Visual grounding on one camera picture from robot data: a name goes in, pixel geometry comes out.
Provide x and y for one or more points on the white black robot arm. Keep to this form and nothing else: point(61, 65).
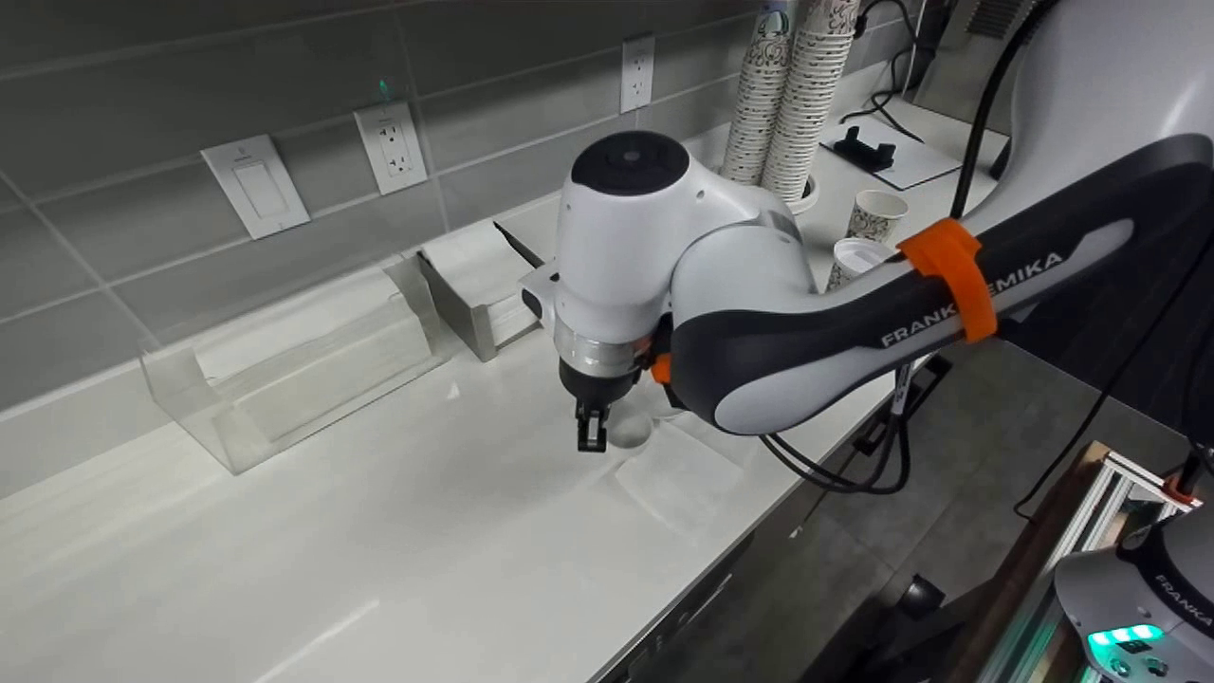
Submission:
point(686, 273)

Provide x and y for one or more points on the patterned paper cup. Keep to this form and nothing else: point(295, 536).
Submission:
point(857, 261)
point(874, 214)

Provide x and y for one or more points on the grey tissue box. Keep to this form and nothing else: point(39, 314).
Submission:
point(475, 287)

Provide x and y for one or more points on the white light switch plate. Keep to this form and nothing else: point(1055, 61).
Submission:
point(256, 182)

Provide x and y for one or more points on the black device on pad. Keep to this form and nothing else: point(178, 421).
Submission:
point(862, 153)

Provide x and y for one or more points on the clear acrylic napkin holder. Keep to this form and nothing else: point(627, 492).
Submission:
point(283, 372)

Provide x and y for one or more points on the white paper napkin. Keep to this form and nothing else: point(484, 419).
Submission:
point(677, 479)

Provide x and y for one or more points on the white tea cup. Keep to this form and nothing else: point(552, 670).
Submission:
point(633, 421)

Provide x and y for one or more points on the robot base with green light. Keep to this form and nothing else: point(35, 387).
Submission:
point(1144, 608)

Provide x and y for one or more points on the white flat pad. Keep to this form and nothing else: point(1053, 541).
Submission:
point(897, 151)

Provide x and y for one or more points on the tall stack of paper cups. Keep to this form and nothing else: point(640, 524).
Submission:
point(817, 56)

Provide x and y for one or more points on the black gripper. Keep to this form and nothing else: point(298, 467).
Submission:
point(599, 372)

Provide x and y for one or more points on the patterned paper cup right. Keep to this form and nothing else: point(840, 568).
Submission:
point(857, 261)

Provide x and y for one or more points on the white wall outlet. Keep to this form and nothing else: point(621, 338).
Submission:
point(393, 144)

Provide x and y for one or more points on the patterned paper cup left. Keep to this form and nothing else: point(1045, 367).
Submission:
point(874, 214)

